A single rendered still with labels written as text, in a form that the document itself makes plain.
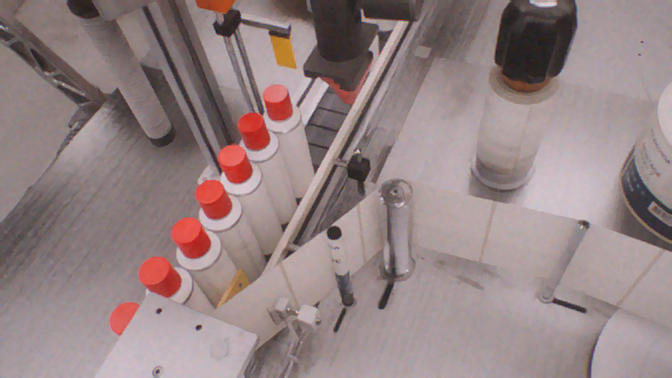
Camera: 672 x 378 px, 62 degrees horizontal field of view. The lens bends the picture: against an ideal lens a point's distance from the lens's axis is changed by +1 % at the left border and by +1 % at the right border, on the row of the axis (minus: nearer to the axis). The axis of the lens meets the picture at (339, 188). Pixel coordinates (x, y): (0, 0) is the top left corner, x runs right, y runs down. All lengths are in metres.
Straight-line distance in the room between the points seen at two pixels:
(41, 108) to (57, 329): 1.76
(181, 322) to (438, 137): 0.55
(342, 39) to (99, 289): 0.53
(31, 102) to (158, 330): 2.21
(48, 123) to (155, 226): 1.62
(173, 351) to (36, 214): 0.62
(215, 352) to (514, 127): 0.46
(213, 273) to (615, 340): 0.48
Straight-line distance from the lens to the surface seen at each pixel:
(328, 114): 0.94
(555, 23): 0.65
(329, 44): 0.67
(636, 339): 0.78
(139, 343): 0.50
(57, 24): 2.99
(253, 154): 0.69
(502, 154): 0.79
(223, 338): 0.48
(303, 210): 0.79
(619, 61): 1.15
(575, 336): 0.77
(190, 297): 0.63
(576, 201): 0.86
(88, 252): 0.97
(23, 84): 2.76
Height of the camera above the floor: 1.57
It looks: 55 degrees down
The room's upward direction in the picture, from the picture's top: 10 degrees counter-clockwise
